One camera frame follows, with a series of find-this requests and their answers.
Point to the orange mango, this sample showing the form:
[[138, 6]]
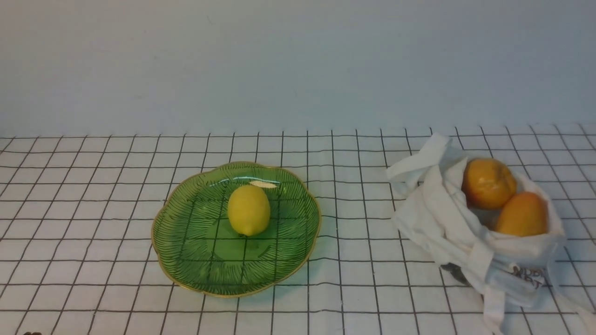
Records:
[[524, 215]]

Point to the white grid tablecloth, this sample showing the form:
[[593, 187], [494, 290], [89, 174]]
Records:
[[76, 215]]

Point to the yellow lemon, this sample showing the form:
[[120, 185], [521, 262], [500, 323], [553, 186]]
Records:
[[249, 210]]

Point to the white cloth bag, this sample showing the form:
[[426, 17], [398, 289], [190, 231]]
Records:
[[434, 214]]

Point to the round orange fruit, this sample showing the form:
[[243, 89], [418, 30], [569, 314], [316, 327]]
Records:
[[488, 184]]

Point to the green glass plate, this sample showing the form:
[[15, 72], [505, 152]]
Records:
[[198, 249]]

